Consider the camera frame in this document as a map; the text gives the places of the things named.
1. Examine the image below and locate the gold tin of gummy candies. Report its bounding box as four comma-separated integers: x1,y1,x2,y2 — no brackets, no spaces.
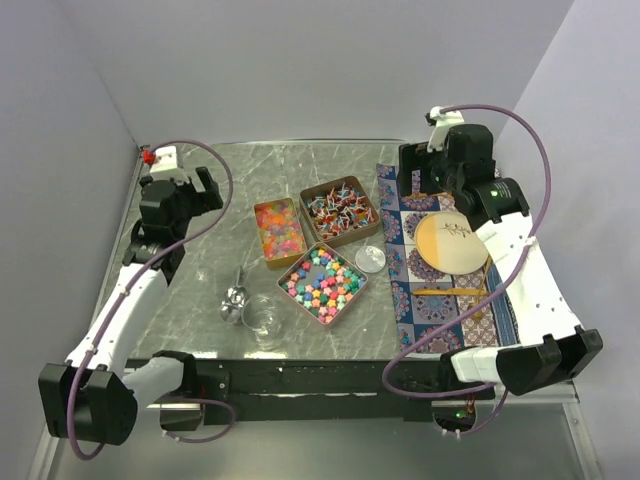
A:
254,197,307,270

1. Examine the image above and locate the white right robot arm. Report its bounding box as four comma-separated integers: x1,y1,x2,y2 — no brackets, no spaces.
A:
397,123,603,399

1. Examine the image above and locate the aluminium frame rail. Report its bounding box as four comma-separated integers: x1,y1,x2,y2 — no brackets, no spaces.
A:
29,384,601,479

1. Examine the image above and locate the cream and orange plate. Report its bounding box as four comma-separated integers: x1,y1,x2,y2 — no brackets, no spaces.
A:
414,211,489,275

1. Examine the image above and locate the silver metal scoop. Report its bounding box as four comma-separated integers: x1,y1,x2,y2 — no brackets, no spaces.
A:
219,267,249,325

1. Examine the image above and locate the clear glass jar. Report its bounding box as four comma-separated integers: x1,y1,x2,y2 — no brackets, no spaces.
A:
242,294,282,350

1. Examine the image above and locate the pink tin of star candies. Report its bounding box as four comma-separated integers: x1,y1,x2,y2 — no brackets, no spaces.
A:
277,242,368,328

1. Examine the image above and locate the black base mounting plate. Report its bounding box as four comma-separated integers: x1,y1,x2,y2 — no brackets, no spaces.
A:
161,359,466,431

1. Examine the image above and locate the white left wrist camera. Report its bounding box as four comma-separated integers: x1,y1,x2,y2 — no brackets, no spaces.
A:
142,145,189,184

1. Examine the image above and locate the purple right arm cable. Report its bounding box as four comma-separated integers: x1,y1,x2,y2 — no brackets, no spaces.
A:
381,103,552,437

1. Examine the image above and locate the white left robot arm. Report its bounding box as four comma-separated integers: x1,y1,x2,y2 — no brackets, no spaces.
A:
38,167,223,445

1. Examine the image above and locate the patterned blue cloth mat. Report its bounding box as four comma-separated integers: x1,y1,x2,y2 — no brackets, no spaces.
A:
376,164,519,353

